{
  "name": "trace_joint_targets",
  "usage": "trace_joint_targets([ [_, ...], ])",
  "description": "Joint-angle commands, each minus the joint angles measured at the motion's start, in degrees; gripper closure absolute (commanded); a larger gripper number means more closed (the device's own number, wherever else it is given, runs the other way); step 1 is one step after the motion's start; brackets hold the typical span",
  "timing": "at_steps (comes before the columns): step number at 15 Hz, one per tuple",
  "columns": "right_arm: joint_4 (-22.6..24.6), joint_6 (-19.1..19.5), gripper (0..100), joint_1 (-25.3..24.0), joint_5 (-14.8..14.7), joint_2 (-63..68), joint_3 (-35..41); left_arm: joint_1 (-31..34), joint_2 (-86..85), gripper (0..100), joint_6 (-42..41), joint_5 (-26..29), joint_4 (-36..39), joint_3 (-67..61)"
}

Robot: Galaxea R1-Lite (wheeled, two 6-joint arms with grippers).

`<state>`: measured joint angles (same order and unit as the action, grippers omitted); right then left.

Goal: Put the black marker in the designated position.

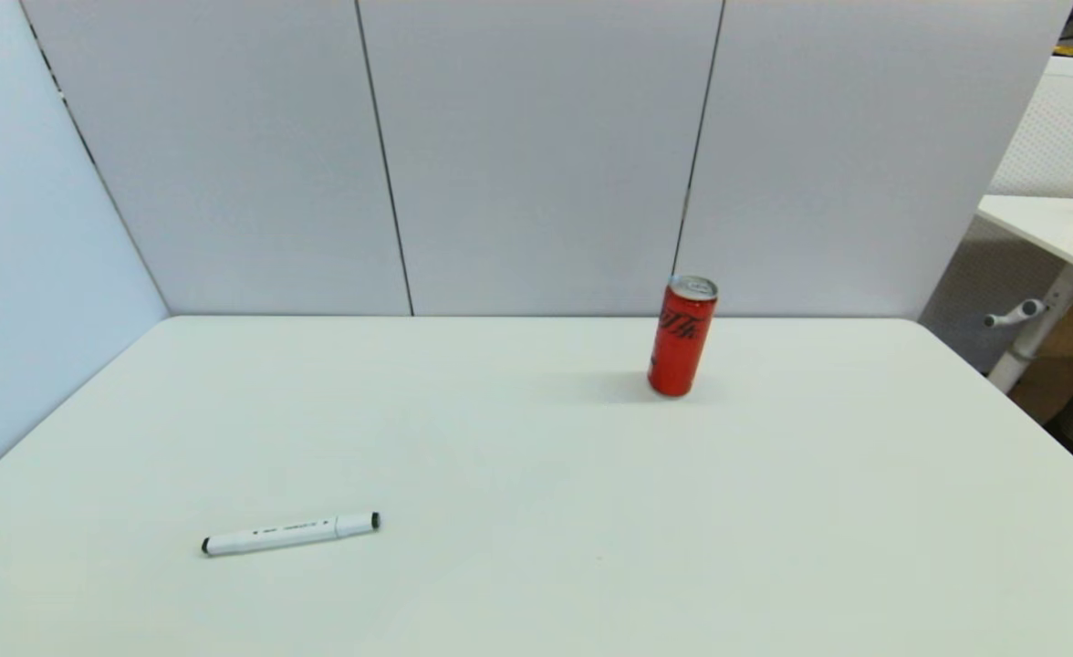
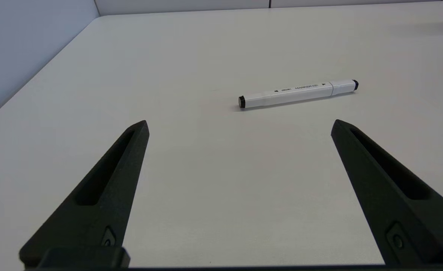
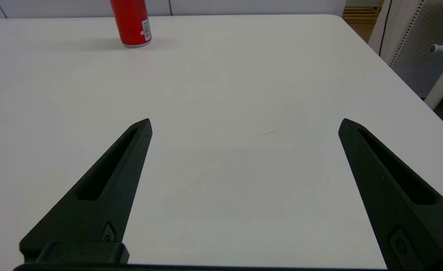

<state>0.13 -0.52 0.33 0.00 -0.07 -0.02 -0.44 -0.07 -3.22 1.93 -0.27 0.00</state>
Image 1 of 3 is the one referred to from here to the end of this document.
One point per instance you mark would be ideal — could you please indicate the white marker with black caps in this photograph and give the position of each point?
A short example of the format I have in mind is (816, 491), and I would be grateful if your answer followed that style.
(290, 533)

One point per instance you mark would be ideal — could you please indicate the red soda can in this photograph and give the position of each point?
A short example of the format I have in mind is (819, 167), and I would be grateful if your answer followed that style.
(681, 342)

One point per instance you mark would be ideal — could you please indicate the white side table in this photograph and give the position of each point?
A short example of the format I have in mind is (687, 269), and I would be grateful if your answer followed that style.
(1047, 226)

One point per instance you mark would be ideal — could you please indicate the brown cardboard box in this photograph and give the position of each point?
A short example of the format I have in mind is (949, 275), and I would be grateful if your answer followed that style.
(1070, 360)

